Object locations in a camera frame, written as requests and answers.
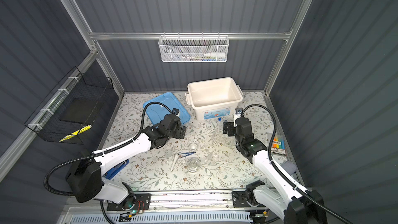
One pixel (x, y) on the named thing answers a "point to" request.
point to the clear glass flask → (193, 165)
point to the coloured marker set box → (278, 146)
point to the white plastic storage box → (214, 98)
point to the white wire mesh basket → (193, 48)
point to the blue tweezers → (190, 153)
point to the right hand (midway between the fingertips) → (236, 121)
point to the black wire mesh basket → (67, 114)
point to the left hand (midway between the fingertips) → (177, 126)
